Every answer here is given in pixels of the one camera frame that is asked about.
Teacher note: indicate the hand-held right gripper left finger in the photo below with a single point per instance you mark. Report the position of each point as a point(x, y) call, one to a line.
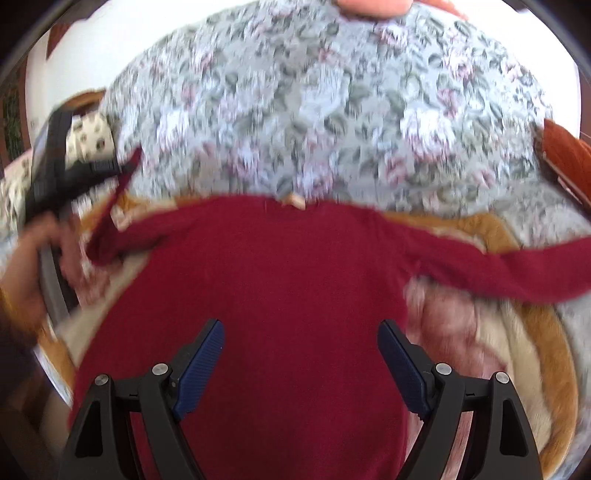
point(201, 364)

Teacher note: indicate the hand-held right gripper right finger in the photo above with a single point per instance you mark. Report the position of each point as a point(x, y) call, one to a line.
point(401, 364)

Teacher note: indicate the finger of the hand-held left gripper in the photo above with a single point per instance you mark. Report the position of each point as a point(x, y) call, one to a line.
point(104, 173)

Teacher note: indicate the dark red pillow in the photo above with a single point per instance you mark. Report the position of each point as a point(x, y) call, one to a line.
point(286, 286)

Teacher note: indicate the person's left forearm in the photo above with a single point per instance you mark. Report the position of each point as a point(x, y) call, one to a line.
point(14, 364)

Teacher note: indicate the person's left hand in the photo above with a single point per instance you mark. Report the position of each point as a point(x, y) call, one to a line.
point(32, 267)

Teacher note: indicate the cream spotted pillow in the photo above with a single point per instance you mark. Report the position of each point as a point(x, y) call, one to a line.
point(94, 134)

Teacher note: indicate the orange and cream plush blanket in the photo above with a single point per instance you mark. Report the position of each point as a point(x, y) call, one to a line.
point(521, 332)

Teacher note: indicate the floral bedspread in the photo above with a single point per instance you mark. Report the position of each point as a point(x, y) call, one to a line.
point(323, 92)

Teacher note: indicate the orange cushion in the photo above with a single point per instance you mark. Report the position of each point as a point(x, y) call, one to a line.
point(572, 147)

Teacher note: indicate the pink cloth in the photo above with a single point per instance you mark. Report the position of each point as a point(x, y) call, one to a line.
point(374, 8)

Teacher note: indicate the wooden bed frame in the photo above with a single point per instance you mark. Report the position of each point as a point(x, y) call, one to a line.
point(87, 99)

